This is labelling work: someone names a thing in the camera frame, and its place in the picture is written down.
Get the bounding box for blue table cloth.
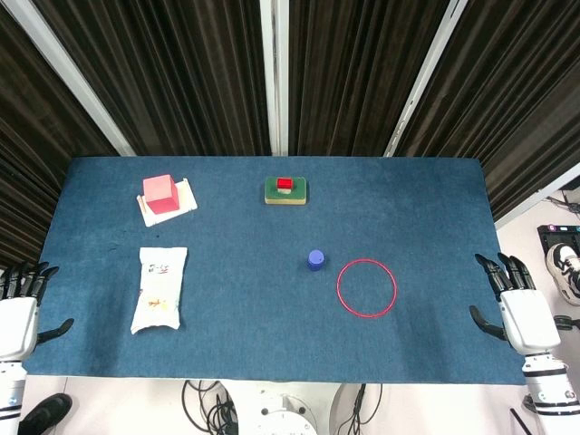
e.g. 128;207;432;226
21;156;527;386

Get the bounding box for green rectangular block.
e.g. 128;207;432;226
264;176;310;208

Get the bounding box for pink cube block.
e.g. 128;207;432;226
141;174;179;216

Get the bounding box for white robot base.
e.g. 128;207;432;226
212;382;368;435

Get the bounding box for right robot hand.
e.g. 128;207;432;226
469;252;562;355

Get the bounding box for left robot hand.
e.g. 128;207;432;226
0;261;75;362

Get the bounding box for thin red ring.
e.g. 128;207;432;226
336;258;399;319

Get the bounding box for black cable bundle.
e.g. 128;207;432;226
181;379;239;435

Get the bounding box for white snack bag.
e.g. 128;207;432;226
130;246;189;335

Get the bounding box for white flat tray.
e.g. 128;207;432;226
135;178;198;228

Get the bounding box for black electronic device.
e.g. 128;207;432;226
536;223;580;259

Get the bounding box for black shoe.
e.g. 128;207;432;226
16;392;73;435

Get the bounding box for white and black sneaker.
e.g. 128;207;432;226
546;243;580;305

